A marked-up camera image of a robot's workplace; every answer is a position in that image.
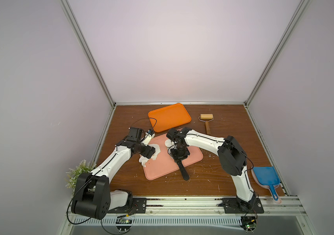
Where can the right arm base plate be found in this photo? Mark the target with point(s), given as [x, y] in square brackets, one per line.
[236, 205]

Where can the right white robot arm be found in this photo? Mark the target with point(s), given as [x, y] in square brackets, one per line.
[232, 157]

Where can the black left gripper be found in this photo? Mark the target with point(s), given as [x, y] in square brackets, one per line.
[146, 152]

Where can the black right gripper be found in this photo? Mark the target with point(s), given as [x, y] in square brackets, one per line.
[179, 157]

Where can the white dough lump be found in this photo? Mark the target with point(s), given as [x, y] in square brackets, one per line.
[143, 161]

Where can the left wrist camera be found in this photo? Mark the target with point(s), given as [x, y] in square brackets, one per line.
[148, 136]

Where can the black handled metal spatula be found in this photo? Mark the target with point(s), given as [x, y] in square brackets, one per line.
[178, 156]

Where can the blue dustpan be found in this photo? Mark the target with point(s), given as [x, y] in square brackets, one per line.
[267, 178]

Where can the orange plastic tray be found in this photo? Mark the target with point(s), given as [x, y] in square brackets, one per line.
[168, 117]

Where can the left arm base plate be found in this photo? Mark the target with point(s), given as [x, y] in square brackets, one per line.
[132, 206]

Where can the round cut dough wrapper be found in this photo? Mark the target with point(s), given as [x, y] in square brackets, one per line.
[169, 143]

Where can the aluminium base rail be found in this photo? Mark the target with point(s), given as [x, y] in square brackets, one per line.
[193, 211]

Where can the small green potted plant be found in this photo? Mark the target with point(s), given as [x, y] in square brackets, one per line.
[73, 173]

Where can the wooden rolling pin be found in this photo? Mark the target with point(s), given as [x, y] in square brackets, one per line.
[206, 118]

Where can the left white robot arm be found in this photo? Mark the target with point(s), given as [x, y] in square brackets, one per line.
[92, 196]

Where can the pink silicone mat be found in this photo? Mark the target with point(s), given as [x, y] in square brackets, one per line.
[164, 163]

